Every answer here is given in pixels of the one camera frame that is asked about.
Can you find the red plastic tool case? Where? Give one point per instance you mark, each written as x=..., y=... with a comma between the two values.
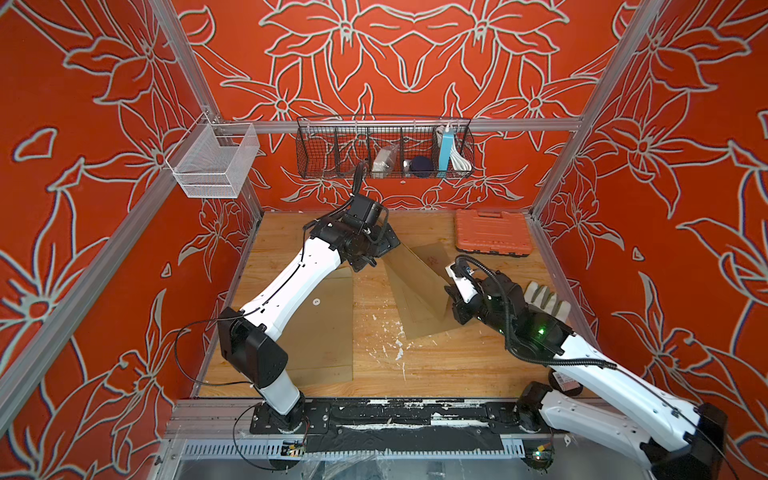
x=494, y=233

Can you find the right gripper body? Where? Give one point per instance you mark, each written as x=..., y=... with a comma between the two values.
x=477, y=309

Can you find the kraft file bag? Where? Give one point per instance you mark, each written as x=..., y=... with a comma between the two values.
x=436, y=257
x=421, y=288
x=319, y=336

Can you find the black wire basket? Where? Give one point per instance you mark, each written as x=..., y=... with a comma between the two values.
x=335, y=147

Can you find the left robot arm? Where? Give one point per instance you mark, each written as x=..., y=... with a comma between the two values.
x=357, y=233

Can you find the white grey work glove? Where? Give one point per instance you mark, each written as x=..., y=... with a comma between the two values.
x=539, y=297

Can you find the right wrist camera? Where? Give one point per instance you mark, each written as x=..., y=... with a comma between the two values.
x=463, y=281

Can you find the white mesh basket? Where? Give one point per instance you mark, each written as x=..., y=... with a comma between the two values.
x=214, y=165

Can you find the dark blue round object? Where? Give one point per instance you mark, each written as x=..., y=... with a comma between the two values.
x=421, y=167

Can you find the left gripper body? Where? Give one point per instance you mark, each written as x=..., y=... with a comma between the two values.
x=377, y=244

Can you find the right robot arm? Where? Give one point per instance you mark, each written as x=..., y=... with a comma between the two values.
x=669, y=437

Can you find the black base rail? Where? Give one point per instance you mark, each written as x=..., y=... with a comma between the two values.
x=402, y=426

